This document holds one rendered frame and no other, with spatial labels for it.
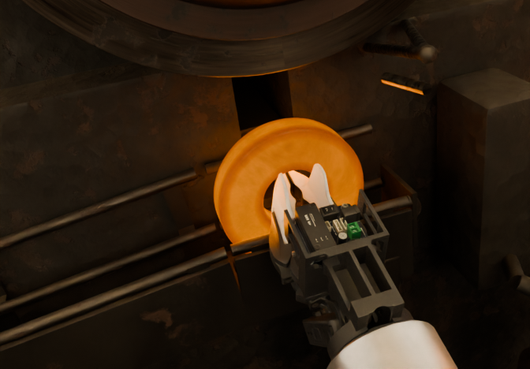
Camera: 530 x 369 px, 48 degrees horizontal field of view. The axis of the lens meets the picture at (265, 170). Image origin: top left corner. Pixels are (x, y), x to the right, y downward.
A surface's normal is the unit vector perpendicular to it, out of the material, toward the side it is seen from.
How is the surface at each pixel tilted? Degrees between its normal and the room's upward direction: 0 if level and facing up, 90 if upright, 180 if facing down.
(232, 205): 90
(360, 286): 90
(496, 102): 23
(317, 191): 87
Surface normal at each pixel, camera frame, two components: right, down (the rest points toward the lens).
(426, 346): 0.43, -0.72
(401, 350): -0.04, -0.69
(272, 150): 0.28, 0.43
